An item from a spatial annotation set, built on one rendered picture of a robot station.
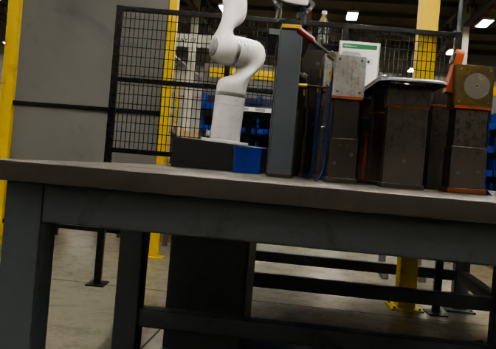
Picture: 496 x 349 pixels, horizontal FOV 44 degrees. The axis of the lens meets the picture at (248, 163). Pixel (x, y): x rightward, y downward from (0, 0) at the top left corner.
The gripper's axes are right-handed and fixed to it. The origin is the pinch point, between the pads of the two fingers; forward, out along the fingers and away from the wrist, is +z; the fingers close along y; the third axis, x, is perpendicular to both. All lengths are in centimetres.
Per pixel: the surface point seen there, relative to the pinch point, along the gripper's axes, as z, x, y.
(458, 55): 15, -53, 30
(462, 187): 53, -56, 33
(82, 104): 17, 272, -47
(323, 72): 19.5, -17.6, 5.6
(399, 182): 53, -52, 15
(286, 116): 35.9, -28.3, -10.9
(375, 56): -14, 97, 92
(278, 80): 25.5, -27.2, -13.8
